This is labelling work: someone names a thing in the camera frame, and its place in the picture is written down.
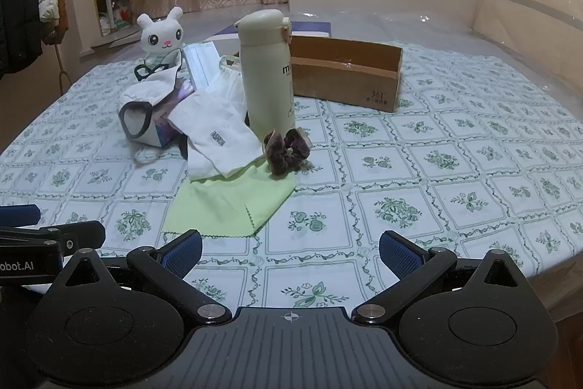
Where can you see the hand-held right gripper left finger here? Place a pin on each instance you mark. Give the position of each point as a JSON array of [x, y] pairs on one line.
[[184, 253]]

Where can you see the plastic wrapped beige headboard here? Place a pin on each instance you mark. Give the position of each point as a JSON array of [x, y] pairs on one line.
[[524, 20]]

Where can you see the flat blue white box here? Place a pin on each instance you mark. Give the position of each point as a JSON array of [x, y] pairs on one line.
[[314, 27]]

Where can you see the white sock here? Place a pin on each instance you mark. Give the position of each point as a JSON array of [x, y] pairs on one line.
[[214, 134]]

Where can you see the purple tissue pack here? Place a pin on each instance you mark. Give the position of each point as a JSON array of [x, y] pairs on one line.
[[165, 130]]

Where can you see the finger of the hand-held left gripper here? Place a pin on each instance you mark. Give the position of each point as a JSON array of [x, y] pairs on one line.
[[77, 234], [18, 214]]

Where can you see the brown velvet scrunchie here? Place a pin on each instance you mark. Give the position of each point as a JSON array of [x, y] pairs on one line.
[[284, 152]]

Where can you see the white face mask black trim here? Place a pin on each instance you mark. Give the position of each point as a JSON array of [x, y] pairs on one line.
[[145, 90]]

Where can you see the light green cloth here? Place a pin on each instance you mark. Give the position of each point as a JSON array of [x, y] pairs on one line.
[[218, 202]]

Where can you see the pack of blue face masks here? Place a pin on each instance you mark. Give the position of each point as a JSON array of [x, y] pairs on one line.
[[200, 63]]

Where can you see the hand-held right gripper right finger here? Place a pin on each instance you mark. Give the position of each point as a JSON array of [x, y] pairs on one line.
[[401, 254]]

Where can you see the white bunny plush toy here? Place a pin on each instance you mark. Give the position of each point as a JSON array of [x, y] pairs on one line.
[[159, 36]]

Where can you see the brown coat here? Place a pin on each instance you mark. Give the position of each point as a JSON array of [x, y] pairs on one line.
[[61, 15]]

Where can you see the coat rack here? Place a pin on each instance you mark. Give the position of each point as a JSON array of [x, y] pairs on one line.
[[60, 61]]

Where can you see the cream thermos bottle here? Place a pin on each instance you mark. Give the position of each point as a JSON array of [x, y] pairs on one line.
[[266, 88]]

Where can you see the cream plastic bag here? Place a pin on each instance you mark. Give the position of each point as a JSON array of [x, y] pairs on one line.
[[227, 88]]

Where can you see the brown cardboard box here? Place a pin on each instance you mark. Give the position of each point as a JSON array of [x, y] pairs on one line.
[[346, 83]]

